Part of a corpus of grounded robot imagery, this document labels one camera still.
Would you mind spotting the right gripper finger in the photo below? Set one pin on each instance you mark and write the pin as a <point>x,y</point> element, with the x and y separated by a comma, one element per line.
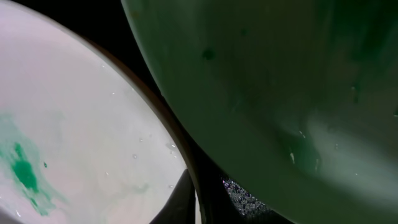
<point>180,207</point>

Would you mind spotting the white plate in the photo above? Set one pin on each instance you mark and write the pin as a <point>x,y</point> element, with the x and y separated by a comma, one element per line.
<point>80,142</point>

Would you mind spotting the mint plate upper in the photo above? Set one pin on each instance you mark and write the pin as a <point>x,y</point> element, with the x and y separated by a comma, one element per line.
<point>296,100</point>

